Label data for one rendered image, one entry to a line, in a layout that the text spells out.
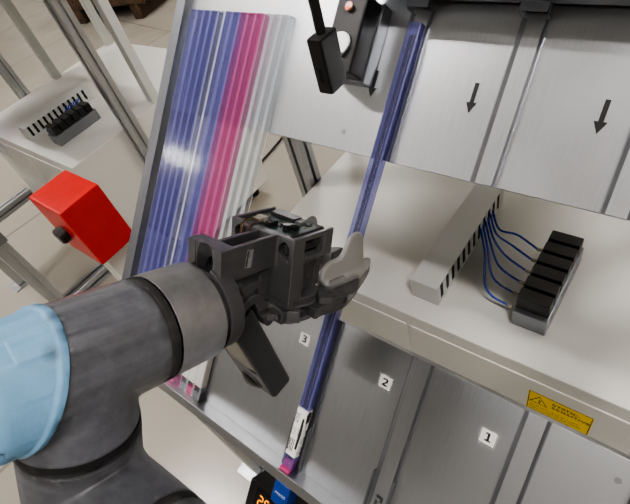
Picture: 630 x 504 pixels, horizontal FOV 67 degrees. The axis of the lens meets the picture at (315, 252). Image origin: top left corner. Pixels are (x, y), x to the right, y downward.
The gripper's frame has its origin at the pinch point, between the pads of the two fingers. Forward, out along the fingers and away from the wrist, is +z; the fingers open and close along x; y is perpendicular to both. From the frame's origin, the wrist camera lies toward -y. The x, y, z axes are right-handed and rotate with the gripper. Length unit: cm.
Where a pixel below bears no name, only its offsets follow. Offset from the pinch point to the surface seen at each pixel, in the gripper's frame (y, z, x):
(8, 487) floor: -110, -6, 104
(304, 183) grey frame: -7, 43, 40
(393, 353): -7.1, -1.0, -7.8
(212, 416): -24.3, -7.2, 12.5
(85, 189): -10, 7, 69
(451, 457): -13.7, -2.8, -16.5
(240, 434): -24.4, -6.8, 7.7
